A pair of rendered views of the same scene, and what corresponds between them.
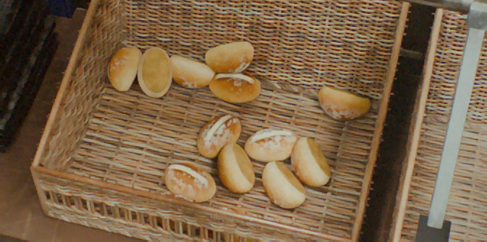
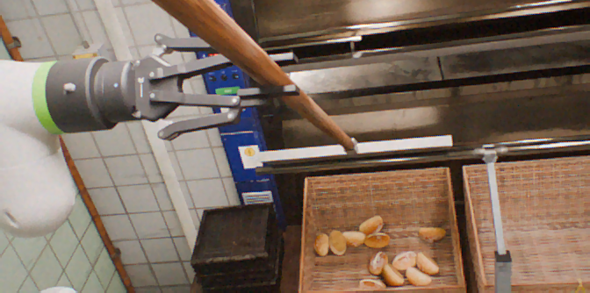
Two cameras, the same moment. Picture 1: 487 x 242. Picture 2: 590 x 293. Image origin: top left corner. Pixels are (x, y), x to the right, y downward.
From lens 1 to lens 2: 64 cm
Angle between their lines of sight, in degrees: 19
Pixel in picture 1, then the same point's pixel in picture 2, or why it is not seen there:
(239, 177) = (396, 277)
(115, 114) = (323, 267)
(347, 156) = (442, 258)
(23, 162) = not seen: outside the picture
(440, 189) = (499, 236)
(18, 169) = not seen: outside the picture
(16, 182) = not seen: outside the picture
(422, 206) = (488, 271)
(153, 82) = (338, 246)
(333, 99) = (427, 232)
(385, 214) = (471, 279)
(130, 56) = (324, 238)
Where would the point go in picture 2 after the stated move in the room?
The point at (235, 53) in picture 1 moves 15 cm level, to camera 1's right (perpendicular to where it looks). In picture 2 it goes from (374, 222) to (412, 213)
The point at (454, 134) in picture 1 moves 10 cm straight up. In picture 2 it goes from (496, 210) to (496, 183)
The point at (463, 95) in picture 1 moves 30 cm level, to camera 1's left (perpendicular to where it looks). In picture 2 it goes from (494, 191) to (395, 215)
